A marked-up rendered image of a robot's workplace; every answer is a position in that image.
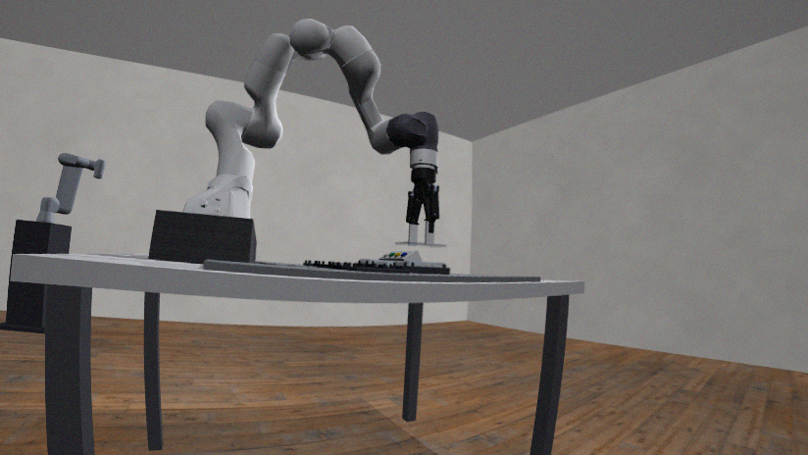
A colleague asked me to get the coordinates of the white button panel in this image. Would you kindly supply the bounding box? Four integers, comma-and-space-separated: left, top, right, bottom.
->
379, 250, 423, 262

